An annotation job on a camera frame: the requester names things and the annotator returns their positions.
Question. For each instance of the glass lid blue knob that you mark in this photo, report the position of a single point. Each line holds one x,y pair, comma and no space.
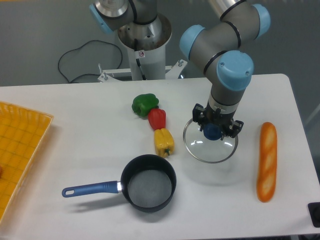
207,144

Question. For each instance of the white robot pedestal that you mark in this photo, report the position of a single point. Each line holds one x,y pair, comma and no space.
146,51

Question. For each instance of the black saucepan blue handle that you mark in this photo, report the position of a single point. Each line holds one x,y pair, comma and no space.
148,183

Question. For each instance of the yellow bell pepper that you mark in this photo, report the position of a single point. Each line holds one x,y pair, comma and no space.
163,142

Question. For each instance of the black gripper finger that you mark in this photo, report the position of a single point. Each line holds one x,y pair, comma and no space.
231,128
199,116

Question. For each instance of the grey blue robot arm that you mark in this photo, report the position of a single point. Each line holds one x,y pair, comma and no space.
214,51

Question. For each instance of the red bell pepper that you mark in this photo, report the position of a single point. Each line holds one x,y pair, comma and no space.
157,118

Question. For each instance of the black device at corner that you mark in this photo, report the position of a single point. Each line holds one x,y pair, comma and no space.
314,211

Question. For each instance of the orange baguette bread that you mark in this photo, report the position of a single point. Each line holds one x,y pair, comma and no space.
268,160

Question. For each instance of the green bell pepper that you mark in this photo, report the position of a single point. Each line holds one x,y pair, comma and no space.
144,103

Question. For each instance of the yellow plastic basket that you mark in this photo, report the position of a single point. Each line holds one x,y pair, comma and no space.
22,131

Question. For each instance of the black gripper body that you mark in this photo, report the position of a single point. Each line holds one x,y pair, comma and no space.
216,117

